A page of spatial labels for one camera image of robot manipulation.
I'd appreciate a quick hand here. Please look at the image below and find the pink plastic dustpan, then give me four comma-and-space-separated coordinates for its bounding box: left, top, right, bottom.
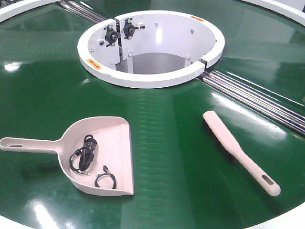
0, 116, 134, 196

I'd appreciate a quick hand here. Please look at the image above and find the black USB cable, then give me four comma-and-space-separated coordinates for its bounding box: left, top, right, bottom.
69, 134, 97, 173

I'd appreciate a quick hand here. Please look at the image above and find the pink hand brush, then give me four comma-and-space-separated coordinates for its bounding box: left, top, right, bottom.
203, 110, 281, 197

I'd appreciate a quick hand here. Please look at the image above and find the small black looped cable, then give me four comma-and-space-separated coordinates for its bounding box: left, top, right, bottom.
94, 165, 118, 189

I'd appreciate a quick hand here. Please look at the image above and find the left steel roller strip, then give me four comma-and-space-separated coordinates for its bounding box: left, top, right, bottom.
56, 0, 108, 23

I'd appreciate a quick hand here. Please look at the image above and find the steel roller strip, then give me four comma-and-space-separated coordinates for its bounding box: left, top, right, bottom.
197, 71, 305, 136
56, 0, 108, 23

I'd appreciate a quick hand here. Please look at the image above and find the right steel roller strip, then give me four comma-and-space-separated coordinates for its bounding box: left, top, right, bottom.
197, 71, 305, 136

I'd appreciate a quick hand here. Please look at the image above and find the white outer rim right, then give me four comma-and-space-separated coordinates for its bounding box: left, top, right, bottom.
245, 0, 305, 26

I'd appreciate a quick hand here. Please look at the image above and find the white rim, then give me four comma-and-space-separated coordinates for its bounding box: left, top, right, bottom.
0, 0, 56, 22
245, 0, 305, 26

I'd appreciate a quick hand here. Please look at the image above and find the white outer rim left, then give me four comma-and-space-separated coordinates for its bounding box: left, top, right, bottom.
0, 0, 56, 22

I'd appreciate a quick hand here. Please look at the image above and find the white central conveyor ring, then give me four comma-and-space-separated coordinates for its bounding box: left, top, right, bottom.
76, 10, 225, 89

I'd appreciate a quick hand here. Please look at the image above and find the right black bearing mount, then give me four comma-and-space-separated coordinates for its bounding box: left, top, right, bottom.
123, 18, 145, 40

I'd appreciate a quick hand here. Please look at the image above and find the black bearing mount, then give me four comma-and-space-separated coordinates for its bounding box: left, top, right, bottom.
104, 24, 118, 47
123, 18, 145, 40

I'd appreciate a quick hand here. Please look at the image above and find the left black bearing mount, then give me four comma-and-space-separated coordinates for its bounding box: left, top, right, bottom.
104, 24, 118, 47

